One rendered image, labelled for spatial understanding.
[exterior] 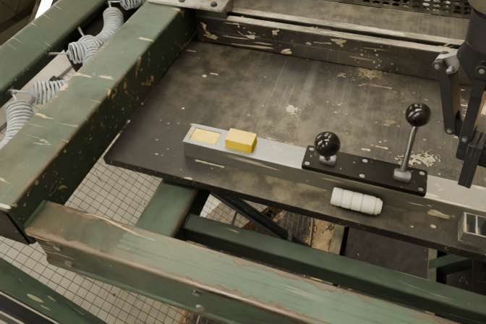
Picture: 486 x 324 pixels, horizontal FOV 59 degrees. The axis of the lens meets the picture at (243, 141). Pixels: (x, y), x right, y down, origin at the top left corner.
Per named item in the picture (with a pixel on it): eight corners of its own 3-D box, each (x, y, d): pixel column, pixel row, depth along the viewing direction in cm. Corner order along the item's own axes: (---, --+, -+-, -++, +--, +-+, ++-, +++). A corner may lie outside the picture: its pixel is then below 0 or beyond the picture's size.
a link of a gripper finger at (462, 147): (473, 131, 49) (446, 123, 50) (464, 161, 52) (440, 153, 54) (477, 123, 50) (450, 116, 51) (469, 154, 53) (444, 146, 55)
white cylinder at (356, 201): (329, 207, 71) (377, 220, 69) (331, 197, 69) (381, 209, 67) (333, 194, 73) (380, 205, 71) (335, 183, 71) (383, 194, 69)
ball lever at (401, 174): (412, 189, 67) (435, 107, 63) (388, 184, 68) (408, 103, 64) (411, 180, 71) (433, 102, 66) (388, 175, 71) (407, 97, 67)
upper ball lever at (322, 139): (336, 173, 72) (337, 156, 59) (314, 168, 73) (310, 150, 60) (340, 152, 73) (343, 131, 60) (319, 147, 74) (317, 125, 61)
